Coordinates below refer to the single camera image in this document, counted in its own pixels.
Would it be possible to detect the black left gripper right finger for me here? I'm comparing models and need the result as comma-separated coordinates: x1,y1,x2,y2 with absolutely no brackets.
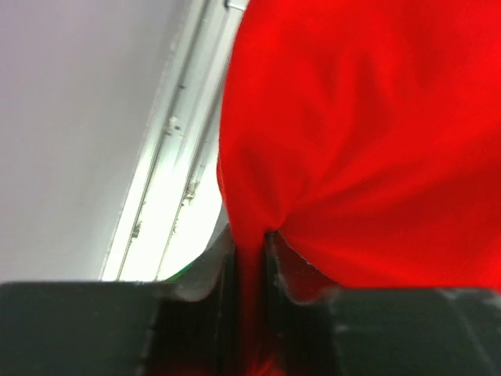
265,233,500,376

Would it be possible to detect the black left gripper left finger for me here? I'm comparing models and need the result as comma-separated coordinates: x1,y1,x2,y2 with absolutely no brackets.
1,230,236,375

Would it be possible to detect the red t shirt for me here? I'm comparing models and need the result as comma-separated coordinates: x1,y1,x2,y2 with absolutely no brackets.
218,1,500,375

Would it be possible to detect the aluminium left floor rail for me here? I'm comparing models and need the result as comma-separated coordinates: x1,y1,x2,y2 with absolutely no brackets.
101,1,247,281

